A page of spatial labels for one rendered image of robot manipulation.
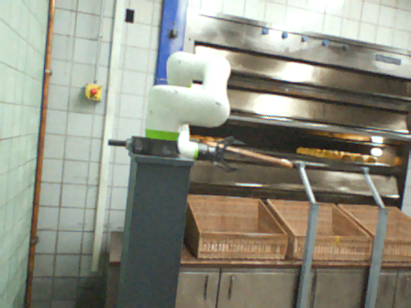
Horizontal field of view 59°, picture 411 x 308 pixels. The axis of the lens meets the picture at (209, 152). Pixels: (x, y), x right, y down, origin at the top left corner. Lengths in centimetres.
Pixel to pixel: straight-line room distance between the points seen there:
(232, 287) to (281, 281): 31
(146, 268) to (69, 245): 131
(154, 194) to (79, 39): 146
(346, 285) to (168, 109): 172
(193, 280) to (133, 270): 84
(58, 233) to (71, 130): 66
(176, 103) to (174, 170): 23
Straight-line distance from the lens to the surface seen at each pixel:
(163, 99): 125
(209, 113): 124
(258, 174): 265
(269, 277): 225
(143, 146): 126
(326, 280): 245
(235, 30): 264
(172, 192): 125
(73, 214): 251
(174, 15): 251
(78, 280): 265
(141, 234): 127
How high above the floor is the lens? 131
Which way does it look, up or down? 4 degrees down
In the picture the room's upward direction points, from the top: 6 degrees clockwise
